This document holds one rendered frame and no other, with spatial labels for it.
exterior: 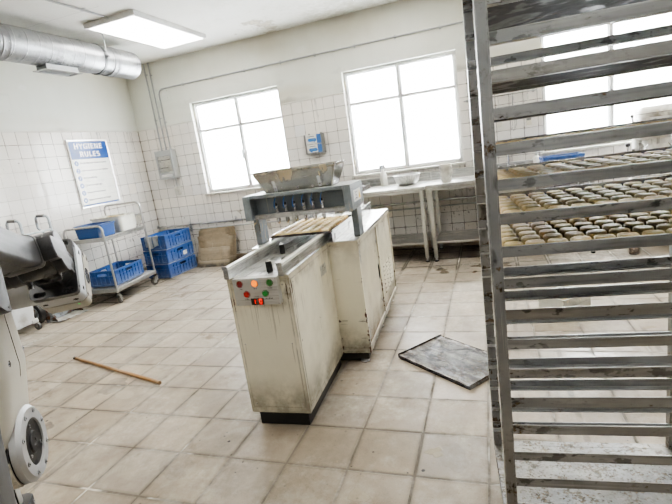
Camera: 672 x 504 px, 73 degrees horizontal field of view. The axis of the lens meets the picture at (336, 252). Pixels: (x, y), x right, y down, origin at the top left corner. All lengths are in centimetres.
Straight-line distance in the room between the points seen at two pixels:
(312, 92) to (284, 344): 442
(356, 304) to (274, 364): 75
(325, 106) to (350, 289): 370
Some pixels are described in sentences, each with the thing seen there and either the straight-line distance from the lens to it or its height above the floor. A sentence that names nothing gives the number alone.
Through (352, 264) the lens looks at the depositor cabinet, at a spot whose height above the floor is 69.
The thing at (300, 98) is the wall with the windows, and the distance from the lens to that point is 630.
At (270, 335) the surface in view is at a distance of 234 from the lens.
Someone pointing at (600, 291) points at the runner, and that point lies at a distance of 183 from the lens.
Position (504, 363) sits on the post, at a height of 74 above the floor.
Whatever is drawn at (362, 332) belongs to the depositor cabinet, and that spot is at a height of 23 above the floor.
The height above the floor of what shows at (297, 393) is 20.
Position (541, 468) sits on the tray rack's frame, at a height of 15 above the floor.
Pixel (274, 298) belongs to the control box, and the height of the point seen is 73.
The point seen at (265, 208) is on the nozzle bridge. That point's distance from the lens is 301.
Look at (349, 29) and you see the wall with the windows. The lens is 619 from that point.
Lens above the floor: 137
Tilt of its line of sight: 12 degrees down
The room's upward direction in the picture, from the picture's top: 8 degrees counter-clockwise
